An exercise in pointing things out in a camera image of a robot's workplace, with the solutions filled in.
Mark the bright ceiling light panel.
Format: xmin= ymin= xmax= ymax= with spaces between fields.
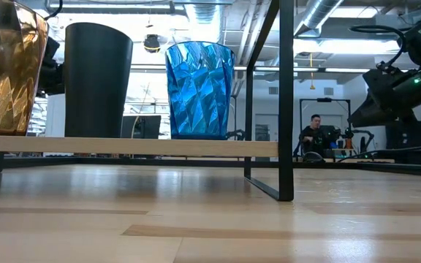
xmin=293 ymin=38 xmax=401 ymax=56

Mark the black background monitor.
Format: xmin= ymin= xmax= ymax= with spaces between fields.
xmin=121 ymin=115 xmax=162 ymax=140

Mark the black aluminium rig frame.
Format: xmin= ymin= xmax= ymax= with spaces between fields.
xmin=0 ymin=156 xmax=421 ymax=179

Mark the person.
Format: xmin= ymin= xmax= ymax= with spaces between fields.
xmin=297 ymin=114 xmax=330 ymax=159

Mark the black cabinet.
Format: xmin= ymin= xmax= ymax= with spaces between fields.
xmin=385 ymin=118 xmax=421 ymax=166

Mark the black right arm cable loop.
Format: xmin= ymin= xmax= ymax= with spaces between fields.
xmin=349 ymin=24 xmax=409 ymax=72

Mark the blue faceted plastic cup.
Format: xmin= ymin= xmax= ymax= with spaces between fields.
xmin=164 ymin=40 xmax=236 ymax=141

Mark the tall orange faceted plastic cup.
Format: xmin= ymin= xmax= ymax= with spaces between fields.
xmin=0 ymin=0 xmax=50 ymax=137

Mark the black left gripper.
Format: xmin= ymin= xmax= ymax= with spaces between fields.
xmin=37 ymin=36 xmax=66 ymax=96

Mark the black plastic cup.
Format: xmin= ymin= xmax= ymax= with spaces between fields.
xmin=64 ymin=22 xmax=134 ymax=139

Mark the black background station frame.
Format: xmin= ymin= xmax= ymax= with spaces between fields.
xmin=299 ymin=97 xmax=353 ymax=158

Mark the yellow hanging cord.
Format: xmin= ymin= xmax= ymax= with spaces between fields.
xmin=308 ymin=53 xmax=316 ymax=91

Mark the wooden shelf with black frame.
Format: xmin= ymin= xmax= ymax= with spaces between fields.
xmin=0 ymin=0 xmax=295 ymax=202

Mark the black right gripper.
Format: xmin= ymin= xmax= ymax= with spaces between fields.
xmin=347 ymin=60 xmax=421 ymax=129

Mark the black round ceiling device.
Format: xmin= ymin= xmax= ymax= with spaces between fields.
xmin=143 ymin=34 xmax=163 ymax=53

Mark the silver ceiling duct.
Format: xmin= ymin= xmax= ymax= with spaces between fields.
xmin=293 ymin=0 xmax=345 ymax=37

